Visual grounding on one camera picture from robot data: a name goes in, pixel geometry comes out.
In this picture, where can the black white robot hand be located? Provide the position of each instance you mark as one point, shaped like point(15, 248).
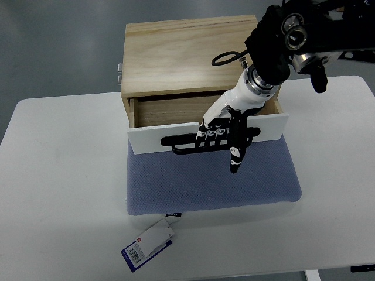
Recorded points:
point(230, 111)

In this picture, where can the black drawer handle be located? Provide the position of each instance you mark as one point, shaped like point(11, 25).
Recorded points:
point(181, 143)

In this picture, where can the white drawer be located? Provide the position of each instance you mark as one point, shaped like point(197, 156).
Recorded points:
point(153, 117)

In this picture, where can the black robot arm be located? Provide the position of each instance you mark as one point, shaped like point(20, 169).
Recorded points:
point(305, 35)

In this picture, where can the wooden drawer cabinet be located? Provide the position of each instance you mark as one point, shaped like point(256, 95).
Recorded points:
point(174, 56)

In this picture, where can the blue mesh cushion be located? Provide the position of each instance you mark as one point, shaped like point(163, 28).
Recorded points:
point(164, 182)

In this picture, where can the silver metal clips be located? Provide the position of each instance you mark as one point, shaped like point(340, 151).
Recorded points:
point(119, 72)

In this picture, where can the white blue product tag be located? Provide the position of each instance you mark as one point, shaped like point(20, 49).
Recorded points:
point(148, 245)

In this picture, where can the white table leg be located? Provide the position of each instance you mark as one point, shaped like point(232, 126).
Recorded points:
point(312, 275)

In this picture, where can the black bar under table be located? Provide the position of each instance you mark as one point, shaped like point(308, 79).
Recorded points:
point(362, 268)

